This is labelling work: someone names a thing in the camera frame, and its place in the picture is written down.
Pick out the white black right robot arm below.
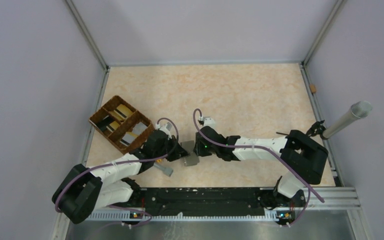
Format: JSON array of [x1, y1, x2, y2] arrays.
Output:
[[193, 125, 329, 206]]

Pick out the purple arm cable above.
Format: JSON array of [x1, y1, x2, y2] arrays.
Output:
[[192, 108, 325, 228], [54, 117, 180, 214]]

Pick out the grey card holder wallet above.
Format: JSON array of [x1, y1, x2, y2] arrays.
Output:
[[180, 140, 200, 167]]

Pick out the grey plastic toy bolt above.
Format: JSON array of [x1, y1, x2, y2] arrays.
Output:
[[153, 162, 174, 177]]

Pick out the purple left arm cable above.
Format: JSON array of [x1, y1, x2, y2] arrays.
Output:
[[54, 117, 180, 214]]

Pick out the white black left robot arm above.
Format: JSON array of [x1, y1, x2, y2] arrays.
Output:
[[51, 130, 189, 224]]

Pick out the black shiny credit card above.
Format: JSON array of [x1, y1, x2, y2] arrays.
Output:
[[96, 116, 120, 132]]

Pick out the black clamp bracket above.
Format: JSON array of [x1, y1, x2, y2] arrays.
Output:
[[276, 120, 327, 140]]

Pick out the gold card in basket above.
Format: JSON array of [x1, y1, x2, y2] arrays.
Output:
[[109, 104, 134, 122]]

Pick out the small wooden block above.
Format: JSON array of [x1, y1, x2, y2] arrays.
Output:
[[309, 84, 317, 94]]

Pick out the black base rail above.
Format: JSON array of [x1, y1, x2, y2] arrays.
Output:
[[109, 187, 307, 218]]

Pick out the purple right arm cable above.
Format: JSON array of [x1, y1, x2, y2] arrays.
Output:
[[192, 108, 325, 228]]

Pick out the brown woven divided basket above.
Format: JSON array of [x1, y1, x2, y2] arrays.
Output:
[[89, 95, 155, 154]]

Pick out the silver metal tube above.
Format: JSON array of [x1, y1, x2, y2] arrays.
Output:
[[321, 100, 373, 139]]

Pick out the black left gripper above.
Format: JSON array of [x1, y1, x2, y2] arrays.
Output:
[[153, 134, 189, 162]]

